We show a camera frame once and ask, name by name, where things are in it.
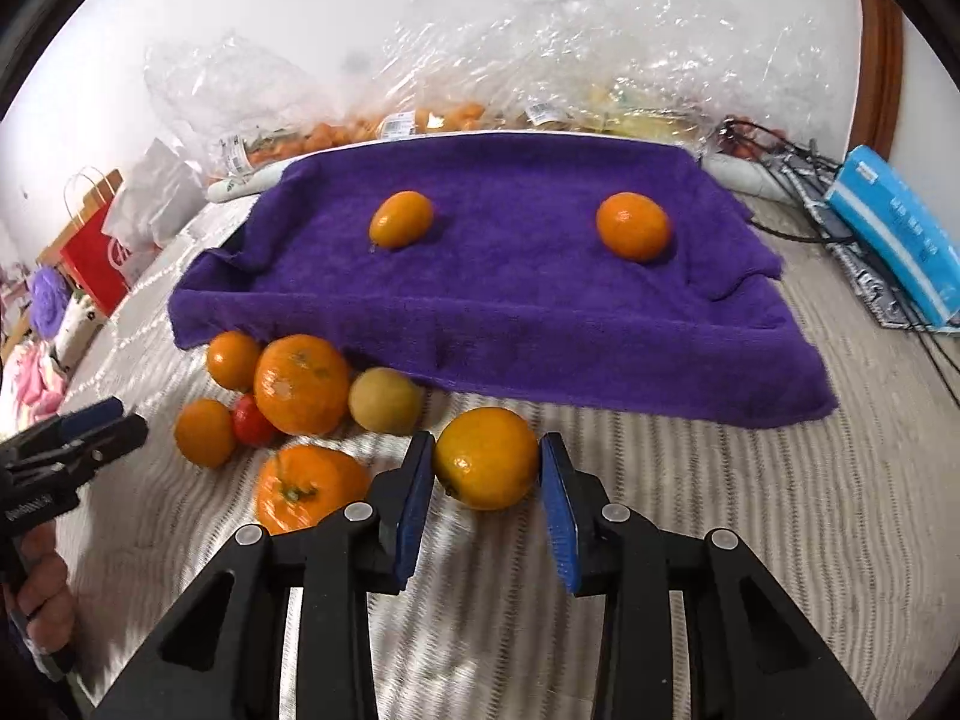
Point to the white spotted plush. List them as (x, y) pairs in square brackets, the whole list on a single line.
[(79, 326)]

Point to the pink cloth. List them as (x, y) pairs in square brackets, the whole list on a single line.
[(34, 390)]

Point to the person's left hand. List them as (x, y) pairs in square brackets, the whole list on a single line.
[(46, 592)]

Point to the large bumpy mandarin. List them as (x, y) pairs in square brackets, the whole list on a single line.
[(302, 384)]

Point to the smooth yellow-orange orange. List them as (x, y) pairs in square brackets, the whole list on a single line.
[(486, 457)]

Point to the purple fuzzy cloth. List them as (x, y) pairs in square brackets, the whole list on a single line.
[(46, 300)]

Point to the black and white patterned bag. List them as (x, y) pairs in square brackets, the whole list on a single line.
[(862, 277)]

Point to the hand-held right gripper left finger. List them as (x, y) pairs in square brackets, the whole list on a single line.
[(415, 517)]

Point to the clear bag of red tomatoes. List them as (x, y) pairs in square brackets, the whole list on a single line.
[(780, 90)]

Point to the wooden door frame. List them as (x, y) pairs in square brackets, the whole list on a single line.
[(879, 67)]

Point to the small red tomato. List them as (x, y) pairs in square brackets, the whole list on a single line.
[(253, 421)]

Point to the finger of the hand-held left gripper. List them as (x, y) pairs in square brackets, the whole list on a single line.
[(112, 439), (94, 415)]

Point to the small orange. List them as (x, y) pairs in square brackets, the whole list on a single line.
[(204, 433), (234, 360)]

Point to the clear bag of brown fruit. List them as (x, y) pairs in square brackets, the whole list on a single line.
[(544, 82)]

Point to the yellow-green round fruit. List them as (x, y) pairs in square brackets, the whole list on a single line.
[(385, 400)]

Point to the mandarin with green stem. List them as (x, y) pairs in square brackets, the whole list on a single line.
[(307, 491)]

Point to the white plastic bag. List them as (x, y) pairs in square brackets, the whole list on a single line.
[(154, 195)]

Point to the oval orange kumquat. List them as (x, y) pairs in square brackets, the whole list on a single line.
[(401, 219)]

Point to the clear bag of yellow fruit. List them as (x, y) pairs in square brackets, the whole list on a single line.
[(645, 90)]

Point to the purple towel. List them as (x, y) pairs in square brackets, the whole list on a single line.
[(525, 300)]

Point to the round orange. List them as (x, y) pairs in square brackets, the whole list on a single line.
[(632, 226)]

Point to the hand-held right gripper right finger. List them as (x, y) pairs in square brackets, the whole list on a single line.
[(559, 517)]

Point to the red paper bag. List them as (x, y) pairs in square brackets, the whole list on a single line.
[(94, 270)]

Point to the blue tissue pack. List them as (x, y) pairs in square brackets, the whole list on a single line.
[(896, 229)]

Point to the clear bag of small oranges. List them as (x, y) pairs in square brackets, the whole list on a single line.
[(225, 97)]

